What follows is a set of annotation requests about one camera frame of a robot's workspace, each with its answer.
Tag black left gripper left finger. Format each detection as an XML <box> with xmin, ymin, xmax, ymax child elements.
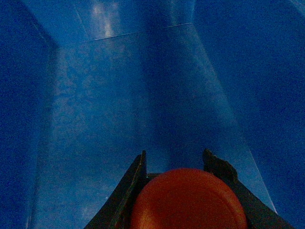
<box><xmin>85</xmin><ymin>150</ymin><xmax>147</xmax><ymax>229</ymax></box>

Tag blue bin centre shelf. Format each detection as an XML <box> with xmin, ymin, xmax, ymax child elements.
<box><xmin>0</xmin><ymin>0</ymin><xmax>305</xmax><ymax>229</ymax></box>

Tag red mushroom push button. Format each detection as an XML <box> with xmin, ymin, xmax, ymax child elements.
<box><xmin>130</xmin><ymin>168</ymin><xmax>248</xmax><ymax>229</ymax></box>

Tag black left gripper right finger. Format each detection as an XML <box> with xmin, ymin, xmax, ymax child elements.
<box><xmin>202</xmin><ymin>148</ymin><xmax>294</xmax><ymax>229</ymax></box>

